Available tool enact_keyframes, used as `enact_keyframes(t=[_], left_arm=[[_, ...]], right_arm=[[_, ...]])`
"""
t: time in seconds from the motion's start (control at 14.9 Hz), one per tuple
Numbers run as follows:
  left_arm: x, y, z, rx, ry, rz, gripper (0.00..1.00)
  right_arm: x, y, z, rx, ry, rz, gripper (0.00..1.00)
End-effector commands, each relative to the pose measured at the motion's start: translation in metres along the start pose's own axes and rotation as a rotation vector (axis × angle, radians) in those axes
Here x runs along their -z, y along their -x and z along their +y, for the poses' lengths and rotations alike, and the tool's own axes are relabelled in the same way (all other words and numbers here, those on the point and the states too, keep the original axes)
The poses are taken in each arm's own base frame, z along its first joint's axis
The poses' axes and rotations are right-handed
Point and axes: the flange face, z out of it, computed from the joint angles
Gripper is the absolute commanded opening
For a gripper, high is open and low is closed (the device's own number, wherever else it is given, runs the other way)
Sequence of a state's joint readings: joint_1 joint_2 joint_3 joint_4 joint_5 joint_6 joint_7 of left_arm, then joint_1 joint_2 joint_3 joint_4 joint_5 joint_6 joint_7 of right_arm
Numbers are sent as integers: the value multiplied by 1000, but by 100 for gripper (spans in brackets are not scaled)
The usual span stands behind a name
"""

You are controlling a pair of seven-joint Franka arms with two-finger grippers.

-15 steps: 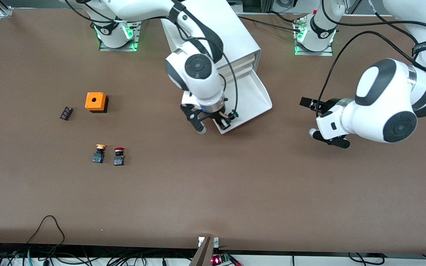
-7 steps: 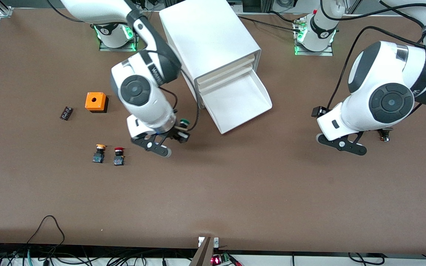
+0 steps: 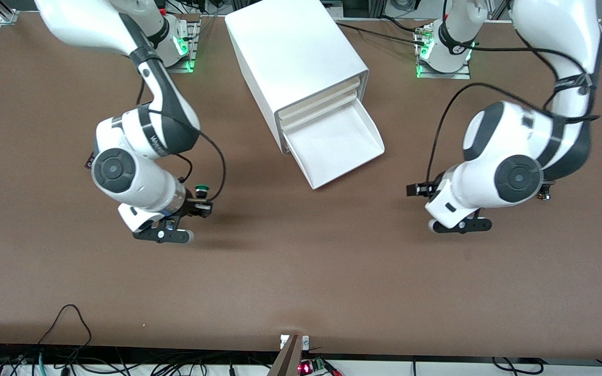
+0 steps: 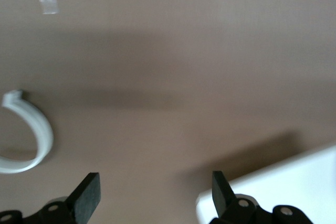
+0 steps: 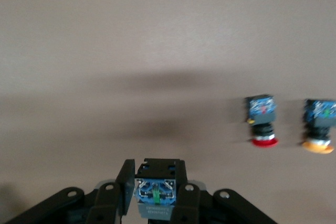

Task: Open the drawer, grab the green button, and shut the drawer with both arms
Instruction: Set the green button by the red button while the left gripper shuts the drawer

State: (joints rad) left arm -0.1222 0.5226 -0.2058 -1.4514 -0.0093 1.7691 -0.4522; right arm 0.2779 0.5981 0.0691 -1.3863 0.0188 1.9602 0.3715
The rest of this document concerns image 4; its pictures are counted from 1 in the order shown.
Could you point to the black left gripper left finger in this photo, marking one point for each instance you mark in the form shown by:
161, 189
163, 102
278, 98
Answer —
88, 195

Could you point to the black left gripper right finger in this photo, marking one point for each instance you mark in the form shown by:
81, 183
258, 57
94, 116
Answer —
221, 195

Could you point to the white drawer cabinet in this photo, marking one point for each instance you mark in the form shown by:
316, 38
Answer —
288, 182

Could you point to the white curved plastic arc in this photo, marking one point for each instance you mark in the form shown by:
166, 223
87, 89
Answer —
43, 129

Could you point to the clear tape patch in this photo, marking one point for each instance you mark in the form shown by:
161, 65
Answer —
47, 3

